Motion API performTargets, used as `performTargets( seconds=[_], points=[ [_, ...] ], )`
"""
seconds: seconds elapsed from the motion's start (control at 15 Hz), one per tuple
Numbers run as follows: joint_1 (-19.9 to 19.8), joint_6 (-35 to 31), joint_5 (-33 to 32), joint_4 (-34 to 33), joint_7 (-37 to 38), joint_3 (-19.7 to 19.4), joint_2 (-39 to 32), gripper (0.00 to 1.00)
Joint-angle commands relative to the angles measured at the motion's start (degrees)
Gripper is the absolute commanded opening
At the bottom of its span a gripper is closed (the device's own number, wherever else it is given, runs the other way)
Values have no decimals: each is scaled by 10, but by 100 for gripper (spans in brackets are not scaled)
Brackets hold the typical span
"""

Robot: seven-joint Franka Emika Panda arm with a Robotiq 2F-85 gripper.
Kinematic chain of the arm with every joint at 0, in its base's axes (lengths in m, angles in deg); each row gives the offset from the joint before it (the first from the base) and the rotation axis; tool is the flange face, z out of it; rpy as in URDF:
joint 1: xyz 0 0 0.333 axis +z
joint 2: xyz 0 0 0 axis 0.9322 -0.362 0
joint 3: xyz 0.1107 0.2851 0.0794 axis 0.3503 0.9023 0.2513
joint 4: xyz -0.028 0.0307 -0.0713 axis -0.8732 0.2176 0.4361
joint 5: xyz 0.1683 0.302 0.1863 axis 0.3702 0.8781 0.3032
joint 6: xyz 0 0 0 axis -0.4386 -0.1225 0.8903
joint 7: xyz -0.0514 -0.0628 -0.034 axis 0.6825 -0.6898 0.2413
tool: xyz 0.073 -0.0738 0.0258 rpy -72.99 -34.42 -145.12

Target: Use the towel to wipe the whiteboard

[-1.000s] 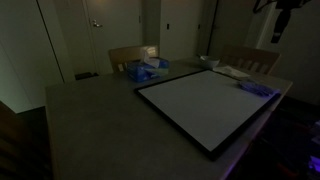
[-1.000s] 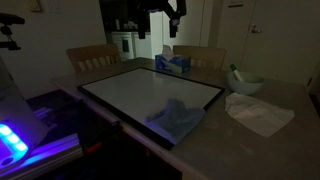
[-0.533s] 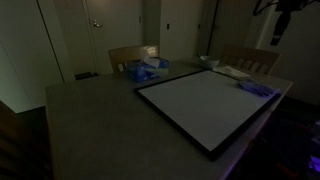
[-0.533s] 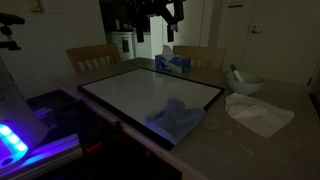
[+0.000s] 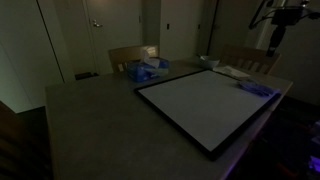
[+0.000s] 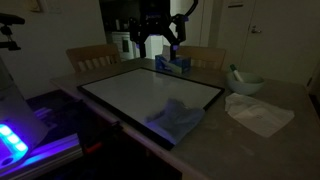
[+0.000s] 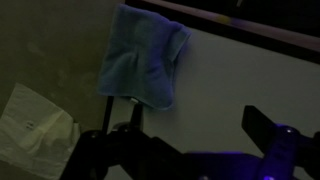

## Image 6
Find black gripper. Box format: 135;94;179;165
129;0;189;61

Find blue microfiber towel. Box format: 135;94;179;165
144;97;206;145

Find dark hanging kitchen towel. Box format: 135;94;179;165
121;35;130;53

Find black framed whiteboard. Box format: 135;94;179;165
77;67;225;150

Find blue tissue box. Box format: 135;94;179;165
154;44;192;75

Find white kitchen cabinets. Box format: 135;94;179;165
111;31;156;61

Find wooden slat-back chair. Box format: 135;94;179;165
172;45;227;71
65;43;122;73

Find green capped marker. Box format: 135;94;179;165
229;63;245;83

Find pale green bowl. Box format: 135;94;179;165
225;70;265;96

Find white crumpled cloth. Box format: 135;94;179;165
224;92;296;139

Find white room door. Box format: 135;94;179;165
240;0;320;87

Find black cable bundle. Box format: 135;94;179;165
182;0;199;22

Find small wall sign plate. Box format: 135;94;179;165
227;0;245;8

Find metal door lever handle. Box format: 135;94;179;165
250;25;263;34

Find aluminium mounting rail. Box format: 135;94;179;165
0;133;84;179

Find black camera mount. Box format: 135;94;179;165
0;12;26;52

